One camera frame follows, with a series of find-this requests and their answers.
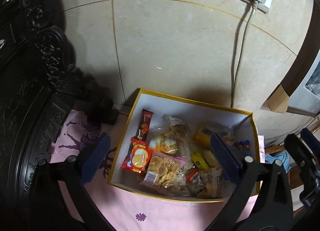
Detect blue cocoa snack bag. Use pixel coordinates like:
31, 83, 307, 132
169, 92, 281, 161
235, 140, 251, 155

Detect brown paper pastry packet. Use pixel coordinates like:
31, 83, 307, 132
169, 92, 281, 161
219, 126, 235, 146

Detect tan broad bean packet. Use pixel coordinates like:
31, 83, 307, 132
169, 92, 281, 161
196, 167, 222, 199

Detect yellow cheese rice cracker bar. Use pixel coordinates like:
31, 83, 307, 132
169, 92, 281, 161
191, 151, 210, 170

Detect red round biscuit packet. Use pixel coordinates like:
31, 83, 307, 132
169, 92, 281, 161
121, 138, 153, 175

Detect red chocolate bar wrapper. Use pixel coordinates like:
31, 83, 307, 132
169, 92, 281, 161
136, 109, 153, 142

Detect pink packet of crackers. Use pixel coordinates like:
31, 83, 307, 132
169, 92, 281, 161
141, 152, 186, 196

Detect small bread yellow packet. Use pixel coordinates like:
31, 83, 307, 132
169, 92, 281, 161
193, 127, 214, 149

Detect clear packet white balls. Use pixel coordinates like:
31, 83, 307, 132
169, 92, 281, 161
163, 115, 191, 143

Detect orange rice crisp block packet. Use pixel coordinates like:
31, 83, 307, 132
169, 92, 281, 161
149, 133, 178, 155

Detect blue cloth on chair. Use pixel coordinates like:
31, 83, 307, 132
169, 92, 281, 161
265, 150, 291, 173

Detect pink floral tablecloth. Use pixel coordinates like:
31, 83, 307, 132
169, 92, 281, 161
47, 109, 266, 231

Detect wooden armchair with cushion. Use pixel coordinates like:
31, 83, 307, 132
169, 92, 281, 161
263, 120, 320, 212

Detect framed lotus painting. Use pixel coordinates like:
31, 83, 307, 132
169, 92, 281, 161
281, 0, 319, 117

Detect yellow cardboard box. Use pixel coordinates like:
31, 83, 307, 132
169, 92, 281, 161
108, 89, 260, 202

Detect dark carved wooden furniture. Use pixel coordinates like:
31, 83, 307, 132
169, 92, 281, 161
0, 0, 121, 209

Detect cardboard frame corner protector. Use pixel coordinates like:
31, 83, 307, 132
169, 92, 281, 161
260, 84, 290, 113

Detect grey plug and cable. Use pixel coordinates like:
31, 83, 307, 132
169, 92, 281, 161
229, 0, 266, 109

